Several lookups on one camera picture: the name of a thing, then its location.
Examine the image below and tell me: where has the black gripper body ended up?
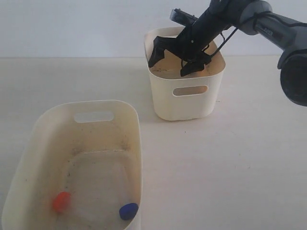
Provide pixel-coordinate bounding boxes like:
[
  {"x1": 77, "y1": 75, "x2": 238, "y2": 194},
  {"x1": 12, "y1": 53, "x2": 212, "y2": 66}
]
[{"x1": 166, "y1": 0, "x2": 237, "y2": 62}]

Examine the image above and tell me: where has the blue-capped clear tube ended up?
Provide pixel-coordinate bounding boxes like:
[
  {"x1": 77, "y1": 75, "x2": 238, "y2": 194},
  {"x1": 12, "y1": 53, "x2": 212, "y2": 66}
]
[{"x1": 119, "y1": 203, "x2": 139, "y2": 220}]

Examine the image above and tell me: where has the orange-capped clear tube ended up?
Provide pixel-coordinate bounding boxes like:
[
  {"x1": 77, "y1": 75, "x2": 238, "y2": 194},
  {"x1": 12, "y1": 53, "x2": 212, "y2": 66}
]
[{"x1": 52, "y1": 191, "x2": 71, "y2": 213}]

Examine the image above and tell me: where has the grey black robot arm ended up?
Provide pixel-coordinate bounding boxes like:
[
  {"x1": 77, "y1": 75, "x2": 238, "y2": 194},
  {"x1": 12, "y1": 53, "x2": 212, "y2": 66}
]
[{"x1": 147, "y1": 0, "x2": 307, "y2": 106}]

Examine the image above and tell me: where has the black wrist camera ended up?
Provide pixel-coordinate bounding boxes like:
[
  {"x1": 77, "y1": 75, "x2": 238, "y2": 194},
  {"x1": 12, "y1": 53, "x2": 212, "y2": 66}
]
[{"x1": 170, "y1": 9, "x2": 198, "y2": 26}]

